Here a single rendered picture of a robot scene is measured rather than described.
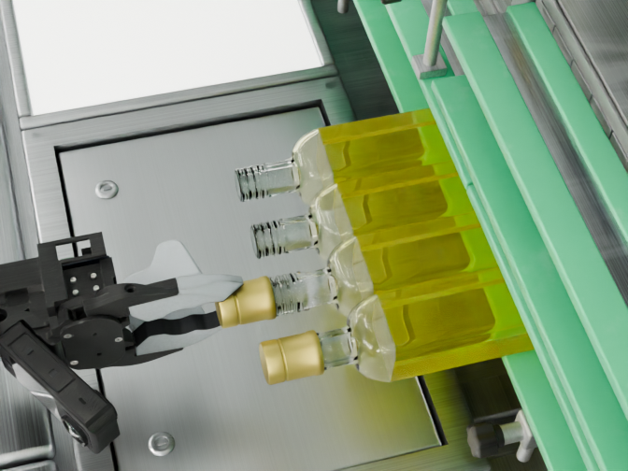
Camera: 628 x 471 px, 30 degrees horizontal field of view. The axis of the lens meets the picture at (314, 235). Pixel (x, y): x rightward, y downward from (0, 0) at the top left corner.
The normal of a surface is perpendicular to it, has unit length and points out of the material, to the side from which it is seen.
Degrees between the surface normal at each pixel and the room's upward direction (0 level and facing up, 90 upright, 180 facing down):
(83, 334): 90
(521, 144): 90
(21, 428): 90
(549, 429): 90
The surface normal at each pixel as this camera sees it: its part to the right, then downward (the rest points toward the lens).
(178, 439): 0.04, -0.58
